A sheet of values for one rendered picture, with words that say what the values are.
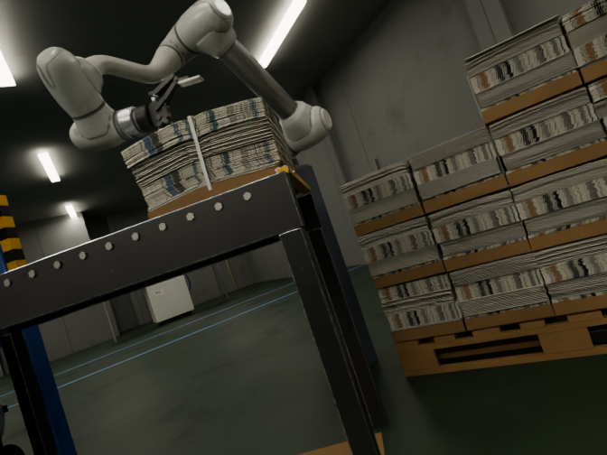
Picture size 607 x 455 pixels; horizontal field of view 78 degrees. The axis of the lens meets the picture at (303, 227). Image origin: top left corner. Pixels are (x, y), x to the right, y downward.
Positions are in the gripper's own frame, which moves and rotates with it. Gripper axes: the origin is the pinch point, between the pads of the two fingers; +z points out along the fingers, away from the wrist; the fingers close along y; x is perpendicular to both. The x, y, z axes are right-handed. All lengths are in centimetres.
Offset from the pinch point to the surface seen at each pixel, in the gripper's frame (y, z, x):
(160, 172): 20.8, -10.7, 15.0
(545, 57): 8, 105, -24
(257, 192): 34.2, 16.0, 29.7
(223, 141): 17.5, 7.3, 15.2
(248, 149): 21.1, 13.0, 14.7
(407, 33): -161, 152, -357
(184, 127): 11.6, -1.6, 15.3
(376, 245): 55, 41, -49
